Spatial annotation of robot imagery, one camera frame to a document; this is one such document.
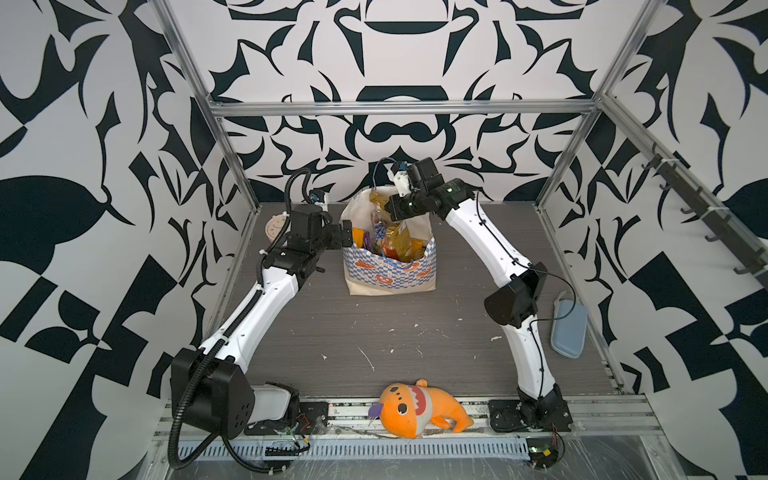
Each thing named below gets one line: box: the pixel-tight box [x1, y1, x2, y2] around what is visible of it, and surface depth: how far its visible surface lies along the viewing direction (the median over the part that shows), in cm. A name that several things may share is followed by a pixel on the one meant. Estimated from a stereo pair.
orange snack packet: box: [352, 227, 365, 248], surface depth 94 cm
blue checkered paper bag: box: [341, 186, 437, 295], surface depth 85 cm
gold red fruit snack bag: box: [369, 188, 424, 262], surface depth 84 cm
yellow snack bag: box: [388, 222, 425, 263], surface depth 82 cm
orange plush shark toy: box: [368, 379, 474, 439], surface depth 71 cm
